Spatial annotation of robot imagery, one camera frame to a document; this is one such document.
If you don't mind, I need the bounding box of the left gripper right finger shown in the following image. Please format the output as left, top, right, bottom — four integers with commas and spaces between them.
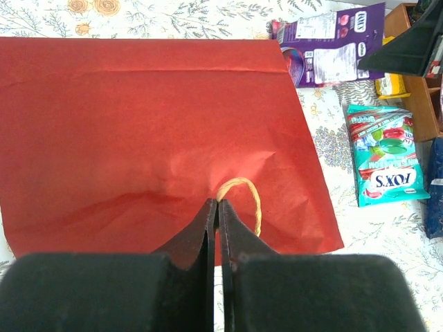
218, 200, 425, 331

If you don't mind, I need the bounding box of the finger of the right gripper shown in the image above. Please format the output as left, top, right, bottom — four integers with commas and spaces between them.
358, 1, 442, 78

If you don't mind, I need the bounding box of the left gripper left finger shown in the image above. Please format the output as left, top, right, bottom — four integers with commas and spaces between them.
1, 199, 217, 331

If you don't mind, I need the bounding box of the yellow snack packet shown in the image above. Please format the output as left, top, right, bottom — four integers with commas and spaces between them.
375, 36, 412, 100

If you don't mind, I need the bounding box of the wooden tray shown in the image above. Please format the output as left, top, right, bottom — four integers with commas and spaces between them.
385, 3, 442, 142

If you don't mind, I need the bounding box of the purple snack packet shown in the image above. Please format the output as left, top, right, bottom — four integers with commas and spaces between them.
271, 3, 386, 88

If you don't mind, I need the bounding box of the green white snack packet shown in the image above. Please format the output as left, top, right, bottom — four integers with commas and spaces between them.
346, 104, 430, 207

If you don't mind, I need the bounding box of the red paper bag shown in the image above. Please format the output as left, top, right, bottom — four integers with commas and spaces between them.
1, 37, 343, 257

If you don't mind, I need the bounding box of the blue chips bag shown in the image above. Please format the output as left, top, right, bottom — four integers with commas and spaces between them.
425, 138, 442, 239

